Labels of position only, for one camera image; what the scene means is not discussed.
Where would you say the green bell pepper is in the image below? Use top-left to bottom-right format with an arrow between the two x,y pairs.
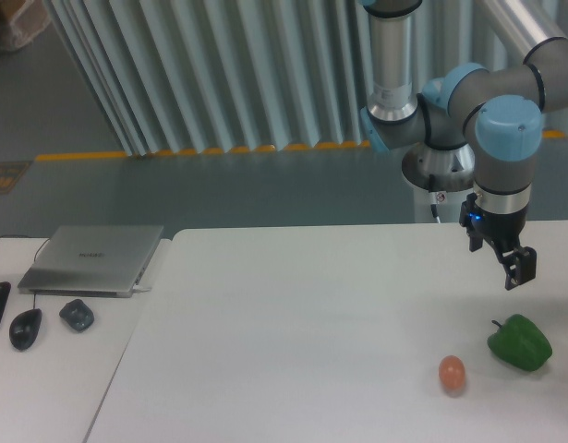
487,314 -> 553,372

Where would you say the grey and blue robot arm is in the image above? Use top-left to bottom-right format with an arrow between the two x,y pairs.
360,1 -> 568,289

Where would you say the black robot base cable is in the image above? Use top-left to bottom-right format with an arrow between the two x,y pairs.
427,173 -> 442,225

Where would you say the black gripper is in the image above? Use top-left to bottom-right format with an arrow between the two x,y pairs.
459,193 -> 538,291

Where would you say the black mouse cable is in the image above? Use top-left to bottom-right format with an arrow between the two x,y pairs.
0,233 -> 52,311

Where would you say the cardboard box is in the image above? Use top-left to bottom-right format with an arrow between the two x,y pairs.
0,0 -> 51,54

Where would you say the dark grey small case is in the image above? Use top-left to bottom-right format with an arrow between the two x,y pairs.
59,299 -> 95,332

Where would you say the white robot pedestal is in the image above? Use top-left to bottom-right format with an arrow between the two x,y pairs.
410,183 -> 472,223

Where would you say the silver closed laptop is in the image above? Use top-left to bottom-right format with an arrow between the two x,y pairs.
18,225 -> 163,297

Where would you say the grey corrugated partition panel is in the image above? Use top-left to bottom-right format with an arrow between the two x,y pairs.
46,1 -> 568,156

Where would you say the brown egg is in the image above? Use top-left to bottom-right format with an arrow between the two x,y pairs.
438,355 -> 465,391

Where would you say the black computer mouse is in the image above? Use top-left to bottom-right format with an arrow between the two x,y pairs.
9,308 -> 42,351

